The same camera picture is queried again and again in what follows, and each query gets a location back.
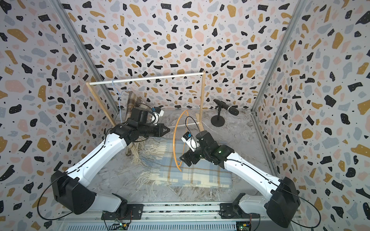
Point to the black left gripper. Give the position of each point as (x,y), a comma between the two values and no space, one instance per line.
(160,132)

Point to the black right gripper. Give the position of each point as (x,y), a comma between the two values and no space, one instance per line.
(185,156)

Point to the blue plaid scarf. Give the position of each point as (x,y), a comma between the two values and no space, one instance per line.
(199,182)

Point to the orange plastic hanger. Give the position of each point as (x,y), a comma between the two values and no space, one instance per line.
(176,138)

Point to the brown plaid scarf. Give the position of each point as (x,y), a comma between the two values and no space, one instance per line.
(135,147)

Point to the light blue wire hanger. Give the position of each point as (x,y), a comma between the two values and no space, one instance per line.
(122,98)

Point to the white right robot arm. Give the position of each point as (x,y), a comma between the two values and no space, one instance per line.
(281,200)

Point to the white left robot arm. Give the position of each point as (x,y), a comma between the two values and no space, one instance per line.
(70,188)

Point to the wooden clothes rack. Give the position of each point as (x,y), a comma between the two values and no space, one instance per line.
(160,90)

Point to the green circuit board right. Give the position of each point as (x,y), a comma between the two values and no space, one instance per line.
(243,226)

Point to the green circuit board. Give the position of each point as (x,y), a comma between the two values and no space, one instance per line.
(243,226)
(121,226)

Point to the green circuit board left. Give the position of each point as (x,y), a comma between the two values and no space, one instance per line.
(121,226)

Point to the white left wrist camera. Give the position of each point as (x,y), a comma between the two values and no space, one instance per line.
(157,113)

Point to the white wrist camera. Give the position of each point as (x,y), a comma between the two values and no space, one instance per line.
(188,139)
(157,113)

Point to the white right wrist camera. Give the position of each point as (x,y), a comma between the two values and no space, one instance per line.
(188,139)

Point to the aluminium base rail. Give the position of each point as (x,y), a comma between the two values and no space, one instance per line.
(189,216)

